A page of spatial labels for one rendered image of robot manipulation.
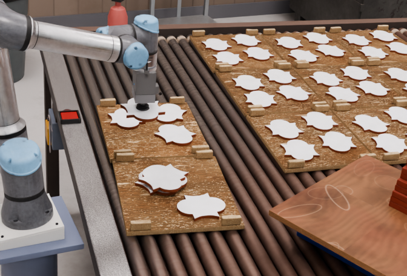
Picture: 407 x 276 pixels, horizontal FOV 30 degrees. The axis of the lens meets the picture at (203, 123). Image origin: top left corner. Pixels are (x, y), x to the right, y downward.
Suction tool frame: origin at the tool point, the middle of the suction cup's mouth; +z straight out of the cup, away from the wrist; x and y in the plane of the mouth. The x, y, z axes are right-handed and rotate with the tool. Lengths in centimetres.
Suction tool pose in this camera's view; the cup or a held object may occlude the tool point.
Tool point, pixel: (142, 110)
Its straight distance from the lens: 246.0
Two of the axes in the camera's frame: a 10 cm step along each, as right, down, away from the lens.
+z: -0.8, 8.9, 4.6
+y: -2.1, -4.6, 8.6
